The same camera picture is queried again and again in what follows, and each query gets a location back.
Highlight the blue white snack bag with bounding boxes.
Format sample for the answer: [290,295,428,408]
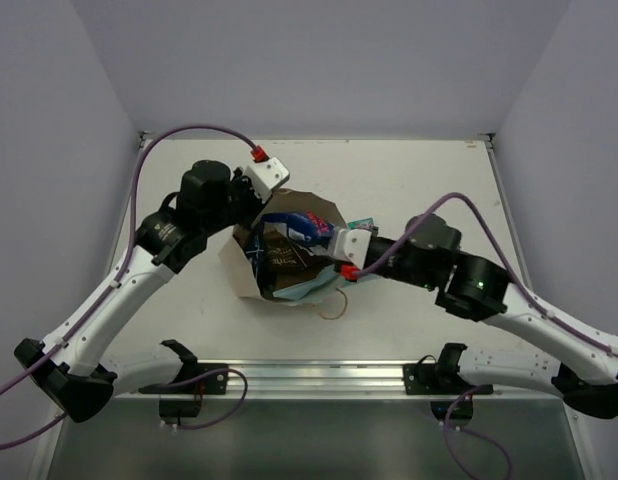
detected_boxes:
[246,210,340,281]

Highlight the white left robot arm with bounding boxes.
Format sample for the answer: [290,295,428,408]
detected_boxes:
[14,160,288,423]

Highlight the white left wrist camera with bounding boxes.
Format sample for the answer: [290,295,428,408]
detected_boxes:
[244,157,290,204]

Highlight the brown paper bag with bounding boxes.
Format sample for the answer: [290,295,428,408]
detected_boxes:
[217,187,350,322]

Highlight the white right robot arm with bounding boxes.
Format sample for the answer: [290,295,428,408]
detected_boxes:
[347,215,618,419]

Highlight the aluminium mounting rail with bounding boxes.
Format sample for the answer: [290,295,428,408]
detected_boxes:
[106,351,562,398]

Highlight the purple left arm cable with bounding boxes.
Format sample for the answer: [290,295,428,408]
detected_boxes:
[0,123,263,454]

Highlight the dark brown chip bag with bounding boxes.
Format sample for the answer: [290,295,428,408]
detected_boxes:
[257,227,332,299]

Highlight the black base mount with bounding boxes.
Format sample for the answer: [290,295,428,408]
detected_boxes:
[402,355,474,425]
[139,363,228,425]

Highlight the teal snack bag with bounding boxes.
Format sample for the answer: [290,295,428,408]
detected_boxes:
[347,217,378,232]

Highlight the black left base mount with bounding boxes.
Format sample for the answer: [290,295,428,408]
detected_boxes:
[139,363,228,425]

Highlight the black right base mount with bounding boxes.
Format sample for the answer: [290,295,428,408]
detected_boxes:
[402,355,474,425]

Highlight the light blue snack bag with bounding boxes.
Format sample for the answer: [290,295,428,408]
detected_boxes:
[272,266,337,302]

